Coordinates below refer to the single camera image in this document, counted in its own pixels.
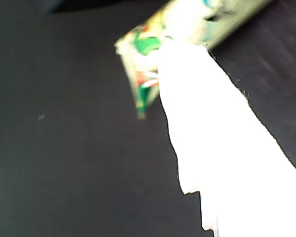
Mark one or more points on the snack bar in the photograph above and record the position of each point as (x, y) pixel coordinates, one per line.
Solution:
(187, 19)

